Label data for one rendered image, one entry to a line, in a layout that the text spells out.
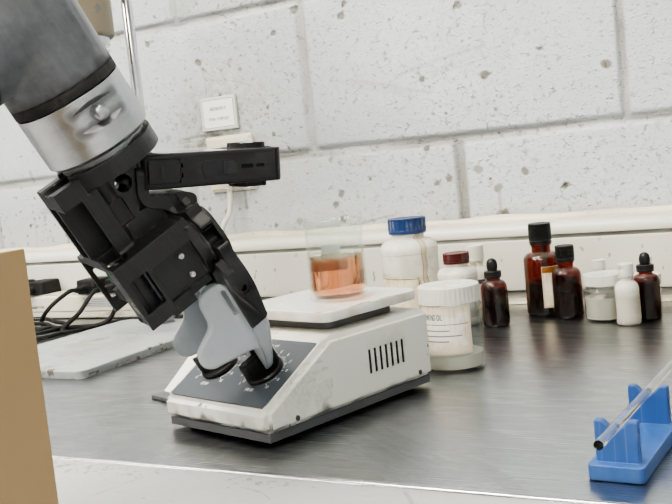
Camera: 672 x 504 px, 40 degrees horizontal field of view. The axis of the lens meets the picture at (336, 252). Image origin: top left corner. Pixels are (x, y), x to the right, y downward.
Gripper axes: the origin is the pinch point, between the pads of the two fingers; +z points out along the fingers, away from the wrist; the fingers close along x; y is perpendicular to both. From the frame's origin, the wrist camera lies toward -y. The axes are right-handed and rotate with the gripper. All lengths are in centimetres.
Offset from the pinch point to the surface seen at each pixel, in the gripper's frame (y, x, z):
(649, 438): -10.1, 26.0, 8.9
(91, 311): -4, -79, 20
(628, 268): -39.3, -0.8, 23.1
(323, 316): -5.2, 1.2, 0.9
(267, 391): 2.4, 2.4, 1.8
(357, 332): -7.0, 1.4, 4.1
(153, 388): 4.8, -22.6, 8.3
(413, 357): -10.7, 0.9, 10.3
